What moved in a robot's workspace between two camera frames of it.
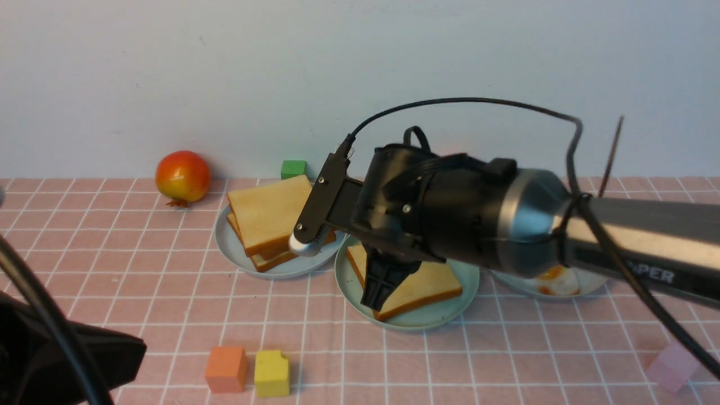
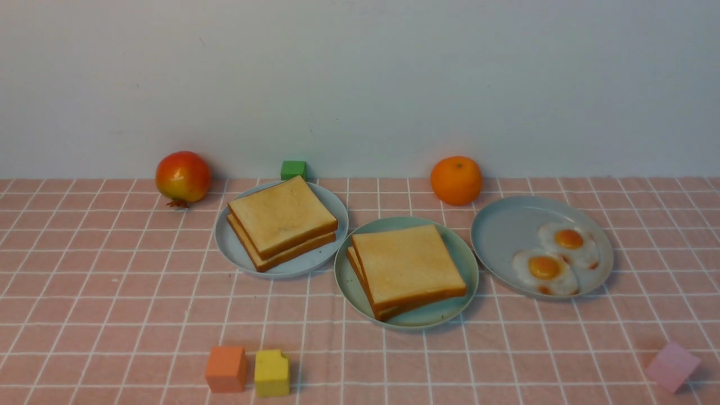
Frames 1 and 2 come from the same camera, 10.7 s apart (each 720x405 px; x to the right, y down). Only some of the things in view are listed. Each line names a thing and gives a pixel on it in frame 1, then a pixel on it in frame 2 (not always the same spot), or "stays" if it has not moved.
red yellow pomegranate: (183, 176) stays
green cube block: (290, 169) stays
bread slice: (268, 214) -> (380, 315)
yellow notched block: (271, 376) stays
